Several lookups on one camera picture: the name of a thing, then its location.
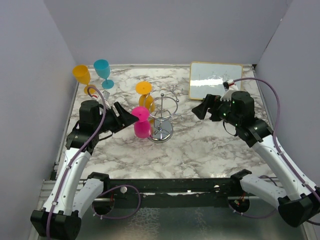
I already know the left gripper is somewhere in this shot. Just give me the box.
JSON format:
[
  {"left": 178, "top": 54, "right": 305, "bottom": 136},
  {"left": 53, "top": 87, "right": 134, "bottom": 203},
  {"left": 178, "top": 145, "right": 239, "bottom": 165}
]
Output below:
[{"left": 95, "top": 101, "right": 140, "bottom": 134}]

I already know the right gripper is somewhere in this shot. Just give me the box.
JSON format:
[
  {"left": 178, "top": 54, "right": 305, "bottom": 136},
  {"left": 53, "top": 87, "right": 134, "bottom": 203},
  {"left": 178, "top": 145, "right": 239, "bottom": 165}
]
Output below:
[{"left": 192, "top": 93, "right": 241, "bottom": 127}]

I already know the pink wine glass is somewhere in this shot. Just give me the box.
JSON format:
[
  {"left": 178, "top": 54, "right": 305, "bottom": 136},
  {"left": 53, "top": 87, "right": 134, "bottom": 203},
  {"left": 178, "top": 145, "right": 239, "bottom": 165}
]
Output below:
[{"left": 131, "top": 106, "right": 152, "bottom": 139}]

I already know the blue wine glass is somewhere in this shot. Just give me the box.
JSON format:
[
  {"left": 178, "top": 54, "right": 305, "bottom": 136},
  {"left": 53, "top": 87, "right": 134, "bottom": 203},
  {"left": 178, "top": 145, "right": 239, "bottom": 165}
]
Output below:
[{"left": 93, "top": 59, "right": 114, "bottom": 90}]

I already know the yellow wine glass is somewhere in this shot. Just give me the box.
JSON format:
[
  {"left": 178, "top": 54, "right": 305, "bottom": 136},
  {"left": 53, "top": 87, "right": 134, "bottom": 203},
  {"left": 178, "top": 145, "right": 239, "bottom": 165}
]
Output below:
[
  {"left": 135, "top": 81, "right": 155, "bottom": 113},
  {"left": 72, "top": 65, "right": 95, "bottom": 95}
]

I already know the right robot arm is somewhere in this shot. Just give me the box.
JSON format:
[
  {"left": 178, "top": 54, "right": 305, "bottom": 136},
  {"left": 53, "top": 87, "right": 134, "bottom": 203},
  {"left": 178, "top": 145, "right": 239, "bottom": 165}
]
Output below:
[{"left": 191, "top": 91, "right": 320, "bottom": 228}]

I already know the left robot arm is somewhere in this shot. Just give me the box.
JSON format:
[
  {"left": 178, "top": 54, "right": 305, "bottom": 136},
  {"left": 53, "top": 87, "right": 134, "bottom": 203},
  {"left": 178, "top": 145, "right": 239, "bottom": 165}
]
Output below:
[{"left": 30, "top": 100, "right": 139, "bottom": 240}]

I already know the chrome wine glass rack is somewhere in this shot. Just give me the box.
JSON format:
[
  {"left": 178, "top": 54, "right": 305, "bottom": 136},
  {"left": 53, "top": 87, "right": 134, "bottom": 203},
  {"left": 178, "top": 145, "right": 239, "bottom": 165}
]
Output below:
[{"left": 143, "top": 88, "right": 181, "bottom": 144}]

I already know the yellow framed whiteboard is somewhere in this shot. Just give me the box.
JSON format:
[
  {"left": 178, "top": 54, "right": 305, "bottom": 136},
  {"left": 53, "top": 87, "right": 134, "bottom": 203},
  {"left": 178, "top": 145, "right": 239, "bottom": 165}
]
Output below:
[{"left": 189, "top": 61, "right": 243, "bottom": 100}]

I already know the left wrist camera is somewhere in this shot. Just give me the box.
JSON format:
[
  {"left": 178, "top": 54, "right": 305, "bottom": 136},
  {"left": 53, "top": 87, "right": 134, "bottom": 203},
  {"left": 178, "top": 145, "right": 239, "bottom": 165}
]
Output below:
[{"left": 91, "top": 90, "right": 110, "bottom": 110}]

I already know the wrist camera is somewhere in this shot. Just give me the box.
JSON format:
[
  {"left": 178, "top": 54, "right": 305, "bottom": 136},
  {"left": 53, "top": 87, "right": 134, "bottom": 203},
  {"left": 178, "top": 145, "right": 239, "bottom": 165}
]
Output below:
[
  {"left": 220, "top": 80, "right": 238, "bottom": 102},
  {"left": 91, "top": 90, "right": 110, "bottom": 110}
]

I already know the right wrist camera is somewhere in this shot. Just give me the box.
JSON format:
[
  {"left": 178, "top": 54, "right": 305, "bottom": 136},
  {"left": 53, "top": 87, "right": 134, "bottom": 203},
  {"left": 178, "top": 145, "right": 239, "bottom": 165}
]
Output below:
[{"left": 220, "top": 80, "right": 238, "bottom": 102}]

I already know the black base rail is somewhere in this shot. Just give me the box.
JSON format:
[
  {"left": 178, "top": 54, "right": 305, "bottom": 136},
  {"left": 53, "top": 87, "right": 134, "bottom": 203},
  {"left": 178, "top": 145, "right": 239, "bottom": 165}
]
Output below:
[{"left": 82, "top": 169, "right": 258, "bottom": 209}]

